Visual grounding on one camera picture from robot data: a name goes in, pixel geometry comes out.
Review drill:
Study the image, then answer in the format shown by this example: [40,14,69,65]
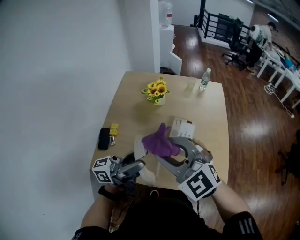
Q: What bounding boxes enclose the person's left forearm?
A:
[81,194,122,232]

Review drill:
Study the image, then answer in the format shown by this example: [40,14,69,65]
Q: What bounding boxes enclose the thick black cable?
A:
[195,199,204,220]

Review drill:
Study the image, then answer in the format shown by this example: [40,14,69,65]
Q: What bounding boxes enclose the clear plastic cup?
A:
[186,76,196,91]

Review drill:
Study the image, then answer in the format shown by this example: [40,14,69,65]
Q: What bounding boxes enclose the person's left hand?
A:
[104,183,129,197]

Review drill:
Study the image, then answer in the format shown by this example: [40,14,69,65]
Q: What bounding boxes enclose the person's right forearm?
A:
[210,181,251,223]

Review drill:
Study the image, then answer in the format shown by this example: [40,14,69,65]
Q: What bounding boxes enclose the person's right hand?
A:
[192,138,214,163]

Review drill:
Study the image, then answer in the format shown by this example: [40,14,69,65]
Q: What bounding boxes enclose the white water dispenser cabinet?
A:
[160,24,183,75]

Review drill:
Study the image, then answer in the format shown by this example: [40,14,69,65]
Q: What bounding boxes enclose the long white table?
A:
[274,67,300,108]

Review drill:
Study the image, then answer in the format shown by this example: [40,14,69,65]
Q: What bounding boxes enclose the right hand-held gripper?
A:
[156,137,222,202]

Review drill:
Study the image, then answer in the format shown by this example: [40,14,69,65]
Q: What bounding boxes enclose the thin black cable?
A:
[110,194,135,225]

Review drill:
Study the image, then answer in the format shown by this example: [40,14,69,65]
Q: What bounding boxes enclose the clear water jug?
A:
[158,0,173,28]

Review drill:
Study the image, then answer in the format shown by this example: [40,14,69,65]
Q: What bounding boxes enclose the small white table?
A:
[256,49,288,82]

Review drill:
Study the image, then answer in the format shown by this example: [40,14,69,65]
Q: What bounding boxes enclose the blue bag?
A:
[285,58,298,70]

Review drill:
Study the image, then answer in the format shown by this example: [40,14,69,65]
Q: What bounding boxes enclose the black office chair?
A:
[222,17,253,71]

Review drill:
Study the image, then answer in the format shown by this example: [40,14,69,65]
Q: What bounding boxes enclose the sunflower bouquet in white pot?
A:
[141,76,170,106]

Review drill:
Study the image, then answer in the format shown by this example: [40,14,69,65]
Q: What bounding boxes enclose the white cable with power strip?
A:
[264,82,295,119]

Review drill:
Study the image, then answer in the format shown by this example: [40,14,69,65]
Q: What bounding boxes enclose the purple cloth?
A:
[142,122,182,158]

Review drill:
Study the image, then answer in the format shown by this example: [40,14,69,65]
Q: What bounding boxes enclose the black wristband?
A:
[98,185,119,200]

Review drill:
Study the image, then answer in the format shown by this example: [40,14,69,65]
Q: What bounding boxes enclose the black swivel chair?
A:
[275,130,300,186]

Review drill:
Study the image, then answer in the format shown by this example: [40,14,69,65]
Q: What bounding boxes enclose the black metal railing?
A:
[193,0,253,43]

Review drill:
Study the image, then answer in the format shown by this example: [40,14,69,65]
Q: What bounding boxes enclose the person's black shirt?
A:
[71,198,263,240]

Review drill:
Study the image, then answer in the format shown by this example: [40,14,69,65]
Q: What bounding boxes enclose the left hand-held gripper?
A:
[92,151,146,195]

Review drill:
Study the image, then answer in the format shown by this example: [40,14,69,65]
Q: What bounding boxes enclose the black glasses case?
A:
[97,127,111,150]

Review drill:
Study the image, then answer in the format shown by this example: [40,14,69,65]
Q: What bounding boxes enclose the clear plastic water bottle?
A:
[198,68,212,91]

